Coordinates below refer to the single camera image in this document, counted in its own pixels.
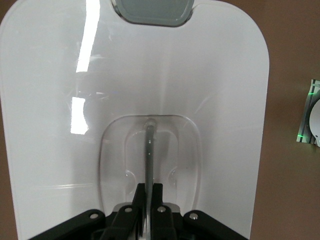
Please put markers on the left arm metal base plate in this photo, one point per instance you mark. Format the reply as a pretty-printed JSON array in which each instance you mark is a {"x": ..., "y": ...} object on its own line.
[{"x": 303, "y": 120}]

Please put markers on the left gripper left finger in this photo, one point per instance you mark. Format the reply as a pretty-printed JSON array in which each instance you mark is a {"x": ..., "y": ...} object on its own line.
[{"x": 127, "y": 222}]

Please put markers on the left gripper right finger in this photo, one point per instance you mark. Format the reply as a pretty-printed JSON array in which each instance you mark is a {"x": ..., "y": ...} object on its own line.
[{"x": 162, "y": 222}]

